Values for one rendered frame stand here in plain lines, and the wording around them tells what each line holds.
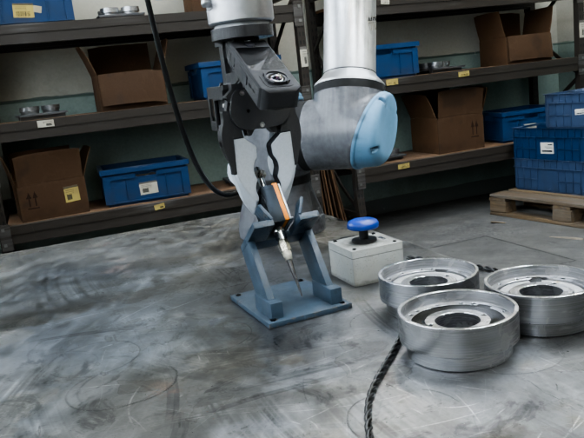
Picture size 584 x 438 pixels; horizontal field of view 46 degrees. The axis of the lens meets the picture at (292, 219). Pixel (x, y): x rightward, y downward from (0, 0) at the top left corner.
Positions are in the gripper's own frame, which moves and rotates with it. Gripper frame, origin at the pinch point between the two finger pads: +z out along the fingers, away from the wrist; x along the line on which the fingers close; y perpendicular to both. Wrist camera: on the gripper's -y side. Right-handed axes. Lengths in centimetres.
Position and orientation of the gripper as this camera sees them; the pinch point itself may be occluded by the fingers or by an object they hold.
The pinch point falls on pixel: (268, 202)
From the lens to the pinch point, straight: 79.8
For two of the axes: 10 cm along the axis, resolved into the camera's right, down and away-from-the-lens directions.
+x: -9.1, 1.8, -3.8
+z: 1.1, 9.7, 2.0
